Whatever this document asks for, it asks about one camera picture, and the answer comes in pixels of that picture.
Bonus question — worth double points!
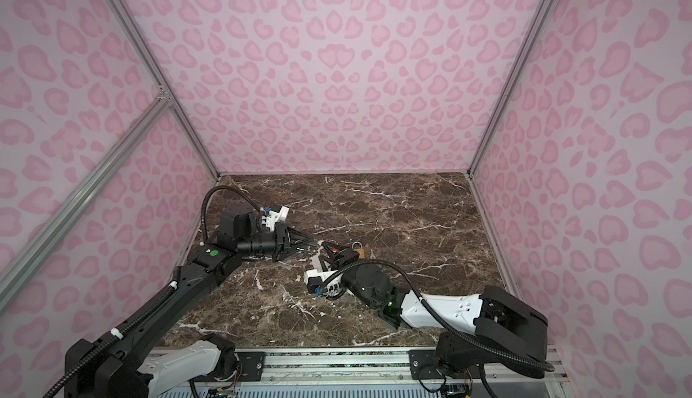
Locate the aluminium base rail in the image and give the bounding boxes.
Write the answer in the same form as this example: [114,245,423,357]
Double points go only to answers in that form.
[145,346,569,389]

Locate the brass padlock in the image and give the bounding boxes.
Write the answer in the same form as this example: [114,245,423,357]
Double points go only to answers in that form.
[351,242,366,259]

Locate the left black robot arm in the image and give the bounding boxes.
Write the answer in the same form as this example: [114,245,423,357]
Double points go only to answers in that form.
[46,209,315,397]

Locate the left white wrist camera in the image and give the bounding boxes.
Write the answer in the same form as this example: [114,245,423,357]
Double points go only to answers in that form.
[259,206,290,231]

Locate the diagonal aluminium frame strut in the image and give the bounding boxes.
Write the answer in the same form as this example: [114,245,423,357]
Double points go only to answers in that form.
[1,93,170,313]

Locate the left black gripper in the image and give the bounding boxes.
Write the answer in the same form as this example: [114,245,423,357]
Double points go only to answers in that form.
[238,222,314,262]

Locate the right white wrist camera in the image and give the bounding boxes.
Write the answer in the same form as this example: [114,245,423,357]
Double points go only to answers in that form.
[305,269,347,300]

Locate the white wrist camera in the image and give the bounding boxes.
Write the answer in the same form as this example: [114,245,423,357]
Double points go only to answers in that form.
[305,269,347,300]
[259,206,290,231]

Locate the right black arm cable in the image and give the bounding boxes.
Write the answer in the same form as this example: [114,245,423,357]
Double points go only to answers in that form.
[318,258,556,398]

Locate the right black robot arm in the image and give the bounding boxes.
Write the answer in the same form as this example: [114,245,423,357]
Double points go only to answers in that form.
[306,241,555,379]

